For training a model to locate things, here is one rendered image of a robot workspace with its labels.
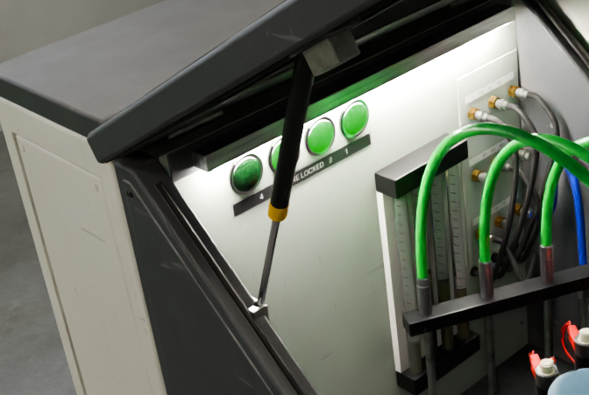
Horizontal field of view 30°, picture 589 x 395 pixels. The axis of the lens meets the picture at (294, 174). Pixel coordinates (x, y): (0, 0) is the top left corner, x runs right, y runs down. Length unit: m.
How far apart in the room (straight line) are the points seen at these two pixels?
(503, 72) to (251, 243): 0.48
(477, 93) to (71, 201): 0.59
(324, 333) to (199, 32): 0.43
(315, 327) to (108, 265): 0.30
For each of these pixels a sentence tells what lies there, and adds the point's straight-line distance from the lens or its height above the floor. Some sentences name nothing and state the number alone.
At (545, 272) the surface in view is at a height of 1.12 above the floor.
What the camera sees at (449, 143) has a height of 1.38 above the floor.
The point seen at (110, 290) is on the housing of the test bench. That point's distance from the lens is 1.40.
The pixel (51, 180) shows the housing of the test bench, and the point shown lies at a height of 1.37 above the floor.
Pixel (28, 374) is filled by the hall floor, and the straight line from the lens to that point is 3.50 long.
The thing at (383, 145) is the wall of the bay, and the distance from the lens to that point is 1.46.
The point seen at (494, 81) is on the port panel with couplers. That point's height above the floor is 1.33.
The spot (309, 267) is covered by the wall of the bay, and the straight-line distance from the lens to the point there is 1.43.
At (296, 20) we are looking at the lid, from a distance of 0.84.
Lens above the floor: 1.97
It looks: 27 degrees down
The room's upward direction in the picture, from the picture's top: 8 degrees counter-clockwise
